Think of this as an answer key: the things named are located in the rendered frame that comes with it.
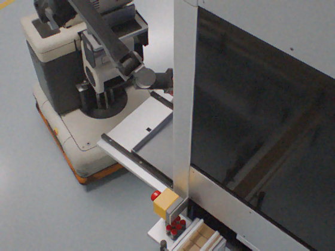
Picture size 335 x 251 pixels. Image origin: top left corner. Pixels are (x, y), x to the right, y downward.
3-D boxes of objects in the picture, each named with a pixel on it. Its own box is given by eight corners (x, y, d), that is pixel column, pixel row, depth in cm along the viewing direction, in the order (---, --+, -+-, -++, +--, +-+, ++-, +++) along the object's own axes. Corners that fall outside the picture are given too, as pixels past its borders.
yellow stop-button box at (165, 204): (183, 210, 172) (183, 199, 166) (169, 225, 169) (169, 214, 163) (166, 196, 175) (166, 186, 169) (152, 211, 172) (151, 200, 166)
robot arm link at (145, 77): (133, 52, 171) (113, 69, 170) (138, 44, 160) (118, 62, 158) (157, 79, 172) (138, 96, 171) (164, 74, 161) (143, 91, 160)
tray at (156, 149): (244, 159, 193) (246, 154, 191) (201, 206, 182) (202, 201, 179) (175, 113, 207) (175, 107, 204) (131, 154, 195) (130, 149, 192)
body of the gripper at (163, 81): (175, 86, 166) (152, 87, 165) (168, 94, 176) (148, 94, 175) (174, 67, 167) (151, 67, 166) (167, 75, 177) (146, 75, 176)
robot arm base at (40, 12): (61, -9, 202) (32, 2, 198) (66, -10, 195) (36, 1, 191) (70, 13, 205) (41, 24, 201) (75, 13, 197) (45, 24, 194)
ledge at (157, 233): (202, 233, 178) (202, 230, 176) (177, 260, 172) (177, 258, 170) (171, 209, 183) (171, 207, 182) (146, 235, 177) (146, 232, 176)
